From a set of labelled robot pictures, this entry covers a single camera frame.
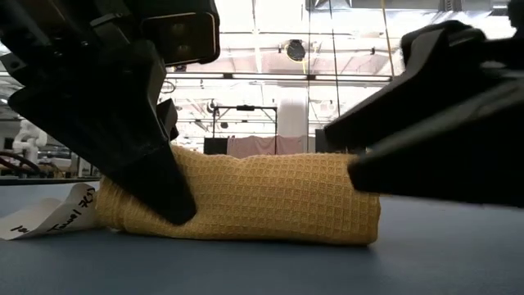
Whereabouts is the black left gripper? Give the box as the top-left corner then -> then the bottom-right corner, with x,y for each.
0,0 -> 198,226

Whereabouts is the white handwritten paper label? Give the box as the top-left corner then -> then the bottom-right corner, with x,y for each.
0,183 -> 100,242

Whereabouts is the white column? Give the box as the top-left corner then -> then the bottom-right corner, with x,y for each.
278,86 -> 309,137

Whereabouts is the small black monitor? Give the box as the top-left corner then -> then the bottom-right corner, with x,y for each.
203,137 -> 229,156

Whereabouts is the yellow waffle towel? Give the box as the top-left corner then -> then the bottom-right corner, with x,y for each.
96,145 -> 382,247

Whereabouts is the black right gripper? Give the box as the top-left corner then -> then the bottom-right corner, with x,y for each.
323,20 -> 524,208

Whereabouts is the yellow hanging cable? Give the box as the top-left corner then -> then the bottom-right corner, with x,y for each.
380,0 -> 396,77

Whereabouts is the large black monitor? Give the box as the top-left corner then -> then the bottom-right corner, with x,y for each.
314,129 -> 349,155

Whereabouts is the dark hoop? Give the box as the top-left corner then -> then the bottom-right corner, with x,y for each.
0,150 -> 42,177

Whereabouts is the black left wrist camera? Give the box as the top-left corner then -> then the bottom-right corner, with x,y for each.
138,0 -> 221,66

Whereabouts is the black stand frame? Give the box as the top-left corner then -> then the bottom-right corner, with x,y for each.
210,104 -> 279,140

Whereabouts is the black ceiling cable reel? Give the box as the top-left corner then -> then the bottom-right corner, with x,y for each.
285,39 -> 307,63

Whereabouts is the pink curtain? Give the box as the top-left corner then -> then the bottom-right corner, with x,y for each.
227,134 -> 309,160

